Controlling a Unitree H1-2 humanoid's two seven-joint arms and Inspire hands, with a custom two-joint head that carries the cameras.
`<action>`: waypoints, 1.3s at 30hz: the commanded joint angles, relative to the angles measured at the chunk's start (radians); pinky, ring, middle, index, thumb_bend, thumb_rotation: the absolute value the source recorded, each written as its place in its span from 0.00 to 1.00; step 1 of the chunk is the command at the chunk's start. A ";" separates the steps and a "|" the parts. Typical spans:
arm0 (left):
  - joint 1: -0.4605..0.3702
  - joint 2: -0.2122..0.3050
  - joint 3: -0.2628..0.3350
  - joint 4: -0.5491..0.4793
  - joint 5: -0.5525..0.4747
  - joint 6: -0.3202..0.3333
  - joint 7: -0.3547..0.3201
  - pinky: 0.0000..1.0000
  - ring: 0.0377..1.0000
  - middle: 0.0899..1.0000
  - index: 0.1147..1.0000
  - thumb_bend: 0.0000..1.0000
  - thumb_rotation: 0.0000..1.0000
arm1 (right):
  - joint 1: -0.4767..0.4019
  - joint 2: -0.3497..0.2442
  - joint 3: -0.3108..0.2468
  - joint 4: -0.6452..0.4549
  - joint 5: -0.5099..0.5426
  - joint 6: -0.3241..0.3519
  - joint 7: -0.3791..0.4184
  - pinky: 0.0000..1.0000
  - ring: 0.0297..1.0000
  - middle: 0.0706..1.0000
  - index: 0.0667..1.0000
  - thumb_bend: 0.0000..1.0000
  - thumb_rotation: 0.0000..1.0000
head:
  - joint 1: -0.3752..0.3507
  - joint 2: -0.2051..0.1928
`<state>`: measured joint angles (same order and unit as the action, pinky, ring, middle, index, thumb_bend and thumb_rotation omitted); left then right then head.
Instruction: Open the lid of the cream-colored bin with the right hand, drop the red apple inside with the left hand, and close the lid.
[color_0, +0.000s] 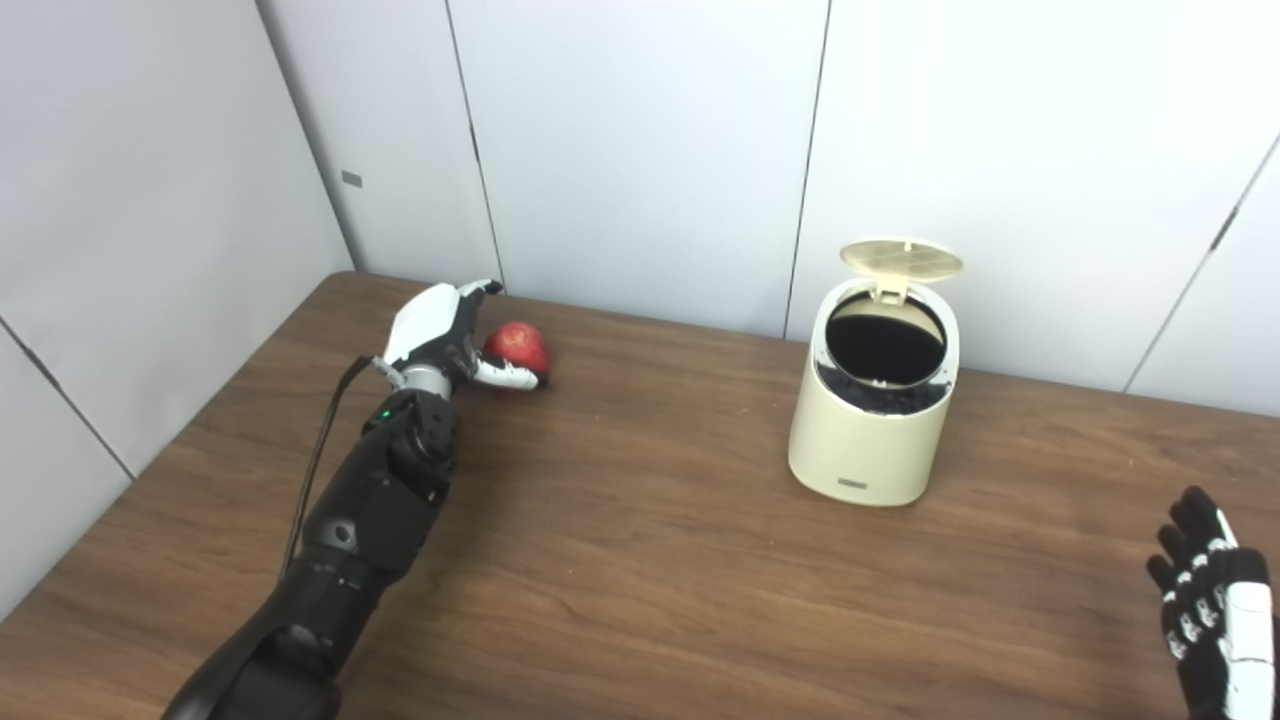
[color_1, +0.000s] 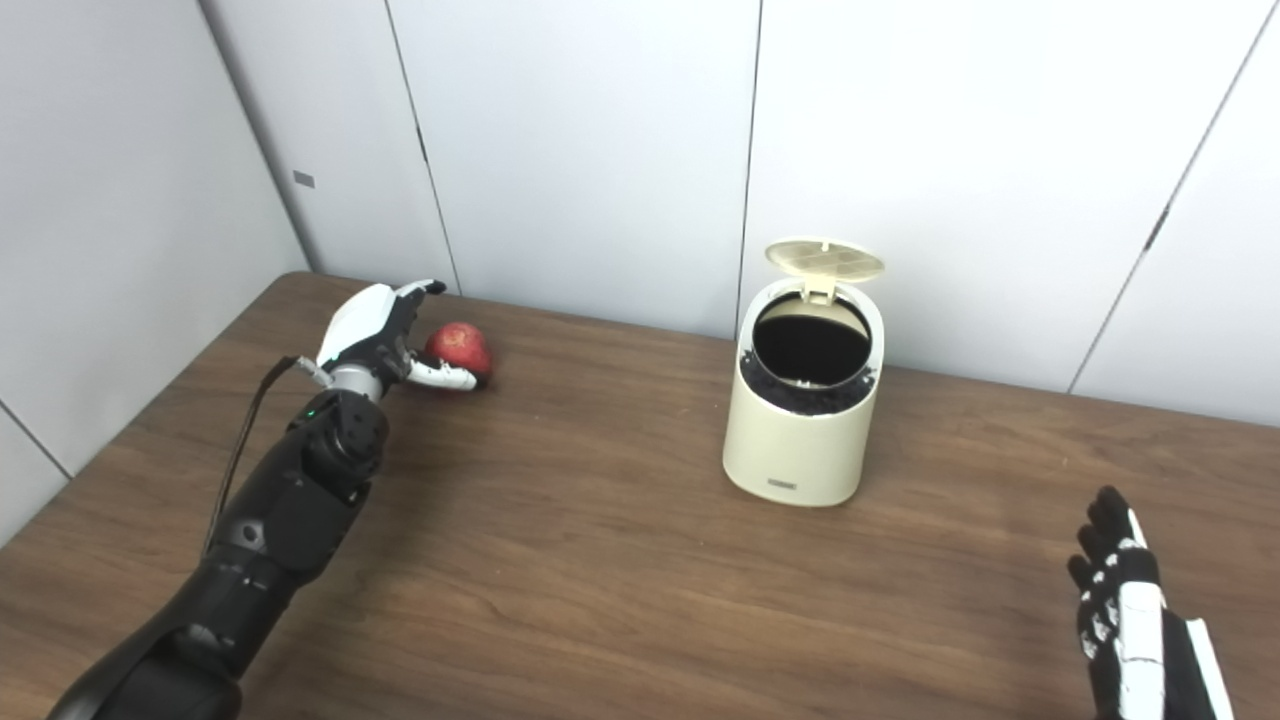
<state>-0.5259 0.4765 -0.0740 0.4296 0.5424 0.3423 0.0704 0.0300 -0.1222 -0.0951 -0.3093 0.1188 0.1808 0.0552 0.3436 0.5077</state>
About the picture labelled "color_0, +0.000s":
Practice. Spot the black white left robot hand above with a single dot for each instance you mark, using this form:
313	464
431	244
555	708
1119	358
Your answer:
425	320

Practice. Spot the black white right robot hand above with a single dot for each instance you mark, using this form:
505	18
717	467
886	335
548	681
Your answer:
1215	640

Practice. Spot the red apple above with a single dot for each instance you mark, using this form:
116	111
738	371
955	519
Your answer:
518	345

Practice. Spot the cream round bin lid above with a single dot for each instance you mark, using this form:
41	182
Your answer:
900	260

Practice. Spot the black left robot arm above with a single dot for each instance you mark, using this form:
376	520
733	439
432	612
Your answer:
370	530

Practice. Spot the cream-colored bin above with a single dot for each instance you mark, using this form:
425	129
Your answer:
865	455

